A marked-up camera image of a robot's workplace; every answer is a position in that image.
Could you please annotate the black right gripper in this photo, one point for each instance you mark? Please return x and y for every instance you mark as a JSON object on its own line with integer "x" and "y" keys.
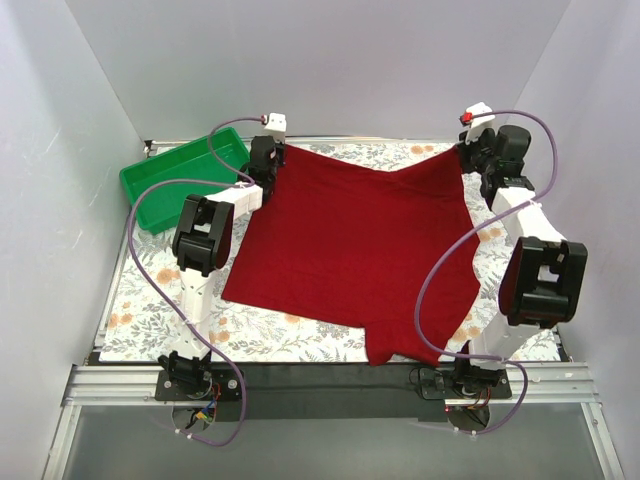
{"x": 470, "y": 153}

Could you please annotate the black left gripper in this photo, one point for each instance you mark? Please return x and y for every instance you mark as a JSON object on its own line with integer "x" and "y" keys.
{"x": 275, "y": 156}

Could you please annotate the red t shirt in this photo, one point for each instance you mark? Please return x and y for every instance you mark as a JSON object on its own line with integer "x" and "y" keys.
{"x": 390, "y": 253}

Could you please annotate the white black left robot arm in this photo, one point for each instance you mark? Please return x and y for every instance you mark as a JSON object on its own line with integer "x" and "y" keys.
{"x": 202, "y": 246}

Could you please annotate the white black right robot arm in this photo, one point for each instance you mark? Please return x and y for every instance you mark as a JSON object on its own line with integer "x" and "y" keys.
{"x": 543, "y": 278}

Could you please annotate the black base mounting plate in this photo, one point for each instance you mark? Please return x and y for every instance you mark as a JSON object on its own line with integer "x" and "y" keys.
{"x": 314, "y": 391}

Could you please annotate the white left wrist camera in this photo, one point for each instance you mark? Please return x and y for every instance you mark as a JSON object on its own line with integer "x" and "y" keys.
{"x": 274, "y": 124}

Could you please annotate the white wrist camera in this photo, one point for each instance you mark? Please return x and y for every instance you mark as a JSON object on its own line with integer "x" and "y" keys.
{"x": 476, "y": 119}
{"x": 274, "y": 124}

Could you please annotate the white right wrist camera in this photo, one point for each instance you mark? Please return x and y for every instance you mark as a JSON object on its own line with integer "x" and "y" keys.
{"x": 476, "y": 119}

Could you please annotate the aluminium frame rail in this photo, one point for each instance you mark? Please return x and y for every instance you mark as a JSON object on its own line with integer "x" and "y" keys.
{"x": 552, "y": 427}

